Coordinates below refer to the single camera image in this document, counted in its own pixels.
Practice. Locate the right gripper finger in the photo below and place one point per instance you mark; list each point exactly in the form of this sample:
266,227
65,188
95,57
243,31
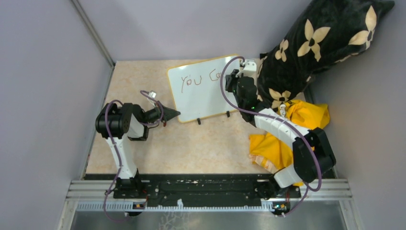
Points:
233,74
229,85

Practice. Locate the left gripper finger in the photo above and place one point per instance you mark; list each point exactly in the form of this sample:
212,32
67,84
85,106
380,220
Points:
168,111
167,117

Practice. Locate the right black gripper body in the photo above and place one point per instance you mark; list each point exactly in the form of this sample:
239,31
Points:
234,84

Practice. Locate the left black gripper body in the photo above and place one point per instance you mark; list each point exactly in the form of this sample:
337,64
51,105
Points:
152,115

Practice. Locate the yellow framed whiteboard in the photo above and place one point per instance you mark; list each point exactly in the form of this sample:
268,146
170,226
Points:
196,89

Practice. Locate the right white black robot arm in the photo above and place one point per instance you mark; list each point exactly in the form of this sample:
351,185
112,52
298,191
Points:
312,153

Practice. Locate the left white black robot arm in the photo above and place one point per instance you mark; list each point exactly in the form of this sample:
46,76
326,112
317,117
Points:
119,126

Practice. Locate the yellow cloth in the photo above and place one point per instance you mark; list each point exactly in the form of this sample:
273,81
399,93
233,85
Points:
273,151

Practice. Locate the black floral pillow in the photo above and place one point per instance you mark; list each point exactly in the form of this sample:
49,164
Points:
326,33

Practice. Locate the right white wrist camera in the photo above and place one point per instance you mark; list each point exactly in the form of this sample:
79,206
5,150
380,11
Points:
248,68

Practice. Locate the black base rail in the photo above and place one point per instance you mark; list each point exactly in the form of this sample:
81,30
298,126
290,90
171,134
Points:
211,190

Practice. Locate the aluminium corner post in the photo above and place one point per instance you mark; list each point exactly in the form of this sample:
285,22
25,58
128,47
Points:
92,32

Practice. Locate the white toothed cable strip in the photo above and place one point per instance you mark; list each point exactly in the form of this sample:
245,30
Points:
128,206

